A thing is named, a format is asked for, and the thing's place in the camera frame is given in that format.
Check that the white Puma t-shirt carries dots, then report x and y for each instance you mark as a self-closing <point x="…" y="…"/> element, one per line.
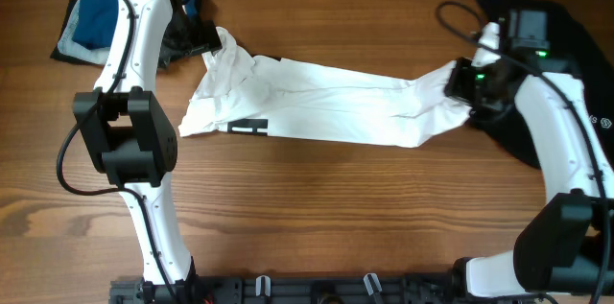
<point x="296" y="99"/>

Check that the black folded garment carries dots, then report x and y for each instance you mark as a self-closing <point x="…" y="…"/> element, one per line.
<point x="88" y="28"/>

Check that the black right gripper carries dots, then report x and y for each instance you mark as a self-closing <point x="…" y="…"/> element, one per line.
<point x="460" y="86"/>

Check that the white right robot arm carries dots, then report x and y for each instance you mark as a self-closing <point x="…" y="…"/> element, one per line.
<point x="568" y="246"/>

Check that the black garment with logo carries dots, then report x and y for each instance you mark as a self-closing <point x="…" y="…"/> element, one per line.
<point x="568" y="36"/>

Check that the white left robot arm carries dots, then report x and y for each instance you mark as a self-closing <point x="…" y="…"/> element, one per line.
<point x="131" y="141"/>

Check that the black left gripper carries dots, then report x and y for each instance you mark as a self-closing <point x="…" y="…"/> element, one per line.
<point x="206" y="37"/>

